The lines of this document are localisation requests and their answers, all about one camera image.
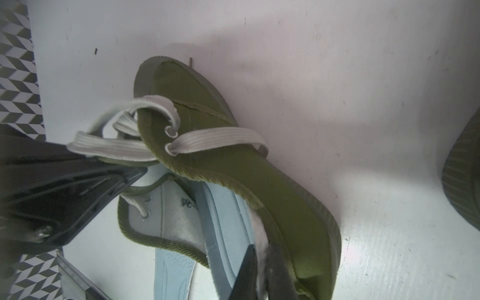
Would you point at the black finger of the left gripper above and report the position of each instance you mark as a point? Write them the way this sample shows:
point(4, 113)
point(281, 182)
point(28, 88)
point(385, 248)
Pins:
point(49, 194)

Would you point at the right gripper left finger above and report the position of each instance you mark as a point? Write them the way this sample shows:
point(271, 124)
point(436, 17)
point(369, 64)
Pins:
point(246, 283)

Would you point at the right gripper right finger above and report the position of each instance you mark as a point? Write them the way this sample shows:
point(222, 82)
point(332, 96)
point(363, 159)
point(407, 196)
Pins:
point(279, 283)

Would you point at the grey-blue insole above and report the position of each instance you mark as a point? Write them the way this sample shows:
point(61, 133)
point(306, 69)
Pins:
point(173, 275)
point(229, 227)

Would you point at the olive green shoe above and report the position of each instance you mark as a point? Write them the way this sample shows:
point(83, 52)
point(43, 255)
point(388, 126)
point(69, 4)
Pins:
point(461, 173)
point(180, 127)

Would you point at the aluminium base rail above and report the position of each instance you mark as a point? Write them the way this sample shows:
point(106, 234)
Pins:
point(74, 284)

